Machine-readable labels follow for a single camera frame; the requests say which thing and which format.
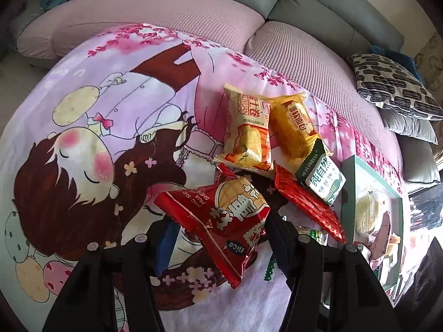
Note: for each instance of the black folding rack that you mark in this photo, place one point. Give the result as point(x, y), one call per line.
point(427, 214)

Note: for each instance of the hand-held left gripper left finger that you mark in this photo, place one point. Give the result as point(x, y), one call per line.
point(165, 249)

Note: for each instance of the teal cardboard box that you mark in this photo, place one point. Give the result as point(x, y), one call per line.
point(349, 186)

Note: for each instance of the grey pillow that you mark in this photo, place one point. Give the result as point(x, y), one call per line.
point(408, 126)

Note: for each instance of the dark blue cloth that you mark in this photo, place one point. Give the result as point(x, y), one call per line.
point(394, 55)

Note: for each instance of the cream swiss roll packet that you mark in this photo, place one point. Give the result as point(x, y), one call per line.
point(245, 135)

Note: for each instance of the pink sofa seat cover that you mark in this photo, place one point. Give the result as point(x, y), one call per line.
point(155, 7)

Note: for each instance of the patterned beige curtain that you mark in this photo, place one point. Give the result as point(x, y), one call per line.
point(431, 62)

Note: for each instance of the white green biscuit packet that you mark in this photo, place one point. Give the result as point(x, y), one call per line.
point(323, 179)

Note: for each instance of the printed cartoon blanket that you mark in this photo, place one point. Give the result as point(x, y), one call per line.
point(52, 86)

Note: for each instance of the yellow bread packet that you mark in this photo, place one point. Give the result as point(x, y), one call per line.
point(294, 128)

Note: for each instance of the red flower snack packet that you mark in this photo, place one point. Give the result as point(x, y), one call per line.
point(221, 221)

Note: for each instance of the black white patterned pillow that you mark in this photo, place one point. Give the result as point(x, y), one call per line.
point(391, 86)

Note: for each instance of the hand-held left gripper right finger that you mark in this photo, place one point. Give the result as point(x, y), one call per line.
point(282, 245)

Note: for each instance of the long red patterned packet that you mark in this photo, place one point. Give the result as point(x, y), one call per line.
point(304, 200)

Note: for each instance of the grey sofa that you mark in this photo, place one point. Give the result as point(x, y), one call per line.
point(328, 3)

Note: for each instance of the clear steamed bun packet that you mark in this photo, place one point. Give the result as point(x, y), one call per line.
point(368, 212)

